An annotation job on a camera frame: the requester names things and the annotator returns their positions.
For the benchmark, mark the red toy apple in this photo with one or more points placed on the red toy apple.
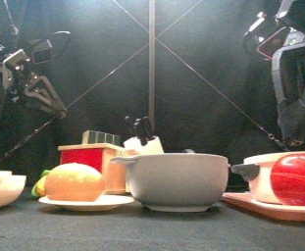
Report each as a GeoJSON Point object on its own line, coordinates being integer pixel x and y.
{"type": "Point", "coordinates": [296, 181]}

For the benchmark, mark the small white plate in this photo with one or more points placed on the small white plate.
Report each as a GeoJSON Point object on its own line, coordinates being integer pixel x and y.
{"type": "Point", "coordinates": [89, 202]}

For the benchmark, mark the wooden tray plate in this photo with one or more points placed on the wooden tray plate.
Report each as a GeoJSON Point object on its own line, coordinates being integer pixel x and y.
{"type": "Point", "coordinates": [259, 209]}

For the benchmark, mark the grey metallic block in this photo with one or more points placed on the grey metallic block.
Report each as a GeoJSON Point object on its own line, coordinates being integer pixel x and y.
{"type": "Point", "coordinates": [99, 137]}

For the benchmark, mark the red wooden toy box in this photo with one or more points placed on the red wooden toy box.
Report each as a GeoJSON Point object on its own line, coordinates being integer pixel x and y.
{"type": "Point", "coordinates": [82, 157]}

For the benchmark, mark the orange toy fruit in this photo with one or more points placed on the orange toy fruit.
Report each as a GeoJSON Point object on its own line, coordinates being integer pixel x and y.
{"type": "Point", "coordinates": [74, 183]}

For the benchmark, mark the green yellow toy vegetable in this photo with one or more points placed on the green yellow toy vegetable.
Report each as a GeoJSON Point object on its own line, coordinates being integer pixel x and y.
{"type": "Point", "coordinates": [39, 188]}

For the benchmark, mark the white bowl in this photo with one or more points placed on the white bowl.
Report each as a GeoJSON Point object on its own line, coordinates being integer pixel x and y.
{"type": "Point", "coordinates": [2, 191]}

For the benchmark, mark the white knife block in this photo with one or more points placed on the white knife block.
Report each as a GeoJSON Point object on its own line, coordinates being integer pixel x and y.
{"type": "Point", "coordinates": [153, 146]}

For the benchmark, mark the grey toy pot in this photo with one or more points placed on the grey toy pot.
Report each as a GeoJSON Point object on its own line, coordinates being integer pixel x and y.
{"type": "Point", "coordinates": [176, 179]}

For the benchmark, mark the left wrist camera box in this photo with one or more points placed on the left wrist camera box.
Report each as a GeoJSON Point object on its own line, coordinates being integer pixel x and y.
{"type": "Point", "coordinates": [42, 55]}

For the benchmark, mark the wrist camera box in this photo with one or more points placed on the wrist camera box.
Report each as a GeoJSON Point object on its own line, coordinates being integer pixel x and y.
{"type": "Point", "coordinates": [42, 55]}
{"type": "Point", "coordinates": [271, 39]}

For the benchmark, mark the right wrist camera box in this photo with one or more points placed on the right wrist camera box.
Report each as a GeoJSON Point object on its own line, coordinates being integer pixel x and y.
{"type": "Point", "coordinates": [271, 39]}

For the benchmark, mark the grey vertical frame pole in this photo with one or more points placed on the grey vertical frame pole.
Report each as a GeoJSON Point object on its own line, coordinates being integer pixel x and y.
{"type": "Point", "coordinates": [152, 65]}

